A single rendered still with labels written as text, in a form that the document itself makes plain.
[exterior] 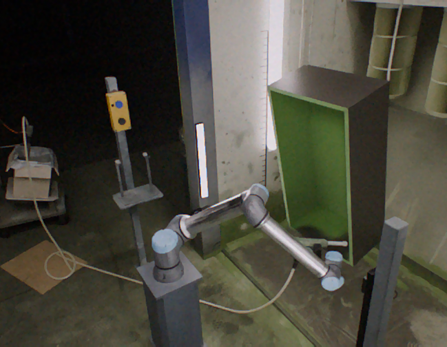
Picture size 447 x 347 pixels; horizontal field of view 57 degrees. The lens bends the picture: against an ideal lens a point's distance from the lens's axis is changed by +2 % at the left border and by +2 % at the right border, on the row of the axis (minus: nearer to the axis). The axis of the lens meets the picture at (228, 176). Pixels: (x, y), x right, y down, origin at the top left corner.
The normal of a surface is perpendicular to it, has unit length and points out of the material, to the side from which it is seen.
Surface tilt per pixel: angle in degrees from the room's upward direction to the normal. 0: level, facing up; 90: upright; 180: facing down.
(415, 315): 0
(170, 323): 90
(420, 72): 90
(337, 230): 12
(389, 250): 90
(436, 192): 57
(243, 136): 90
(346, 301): 0
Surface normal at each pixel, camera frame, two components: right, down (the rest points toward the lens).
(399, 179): -0.72, -0.24
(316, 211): -0.19, -0.80
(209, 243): 0.54, 0.39
